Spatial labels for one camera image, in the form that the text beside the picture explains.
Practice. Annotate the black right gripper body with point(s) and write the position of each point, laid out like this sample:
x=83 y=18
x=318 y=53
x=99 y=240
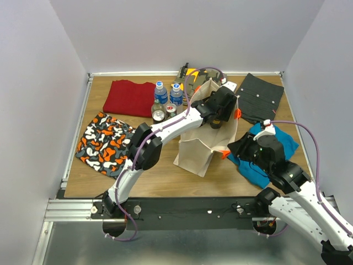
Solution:
x=261 y=163

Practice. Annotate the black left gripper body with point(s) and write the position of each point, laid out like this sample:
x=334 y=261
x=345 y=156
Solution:
x=224 y=114

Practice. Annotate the beige canvas tote bag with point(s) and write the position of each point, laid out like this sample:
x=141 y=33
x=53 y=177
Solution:
x=197 y=146

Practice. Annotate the Pocari Sweat bottle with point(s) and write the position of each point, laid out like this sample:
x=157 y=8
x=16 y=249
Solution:
x=176 y=95
x=160 y=93

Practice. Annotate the red tab can front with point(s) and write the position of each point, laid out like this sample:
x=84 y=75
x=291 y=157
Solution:
x=170 y=111

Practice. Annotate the green cap glass bottle front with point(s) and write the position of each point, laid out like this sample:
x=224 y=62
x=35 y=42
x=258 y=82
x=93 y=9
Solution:
x=157 y=106

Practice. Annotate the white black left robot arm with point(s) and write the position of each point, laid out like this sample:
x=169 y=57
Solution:
x=147 y=142

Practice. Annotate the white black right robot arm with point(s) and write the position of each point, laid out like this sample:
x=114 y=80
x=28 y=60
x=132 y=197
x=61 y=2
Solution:
x=320 y=223

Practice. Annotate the teal blue shirt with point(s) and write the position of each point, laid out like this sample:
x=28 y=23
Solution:
x=254 y=174

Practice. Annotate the dark grey buttoned garment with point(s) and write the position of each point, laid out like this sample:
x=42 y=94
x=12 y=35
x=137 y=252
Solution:
x=258 y=100

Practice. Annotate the camouflage yellow green shorts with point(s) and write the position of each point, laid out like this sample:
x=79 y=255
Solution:
x=196 y=78

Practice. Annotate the folded red shirt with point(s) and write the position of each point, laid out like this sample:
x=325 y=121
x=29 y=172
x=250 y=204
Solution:
x=129 y=98

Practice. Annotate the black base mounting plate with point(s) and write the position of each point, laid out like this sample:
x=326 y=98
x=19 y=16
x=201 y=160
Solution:
x=187 y=213

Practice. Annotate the orange black patterned shorts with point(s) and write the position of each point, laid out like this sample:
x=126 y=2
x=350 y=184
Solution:
x=103 y=145

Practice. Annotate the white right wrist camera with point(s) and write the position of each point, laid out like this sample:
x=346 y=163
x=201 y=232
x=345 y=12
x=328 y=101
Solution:
x=267 y=128

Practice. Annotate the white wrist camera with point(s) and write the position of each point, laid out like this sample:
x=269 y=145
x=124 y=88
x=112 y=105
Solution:
x=267 y=128
x=230 y=85

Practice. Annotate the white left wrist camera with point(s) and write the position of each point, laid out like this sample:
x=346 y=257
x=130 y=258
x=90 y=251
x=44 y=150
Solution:
x=230 y=85

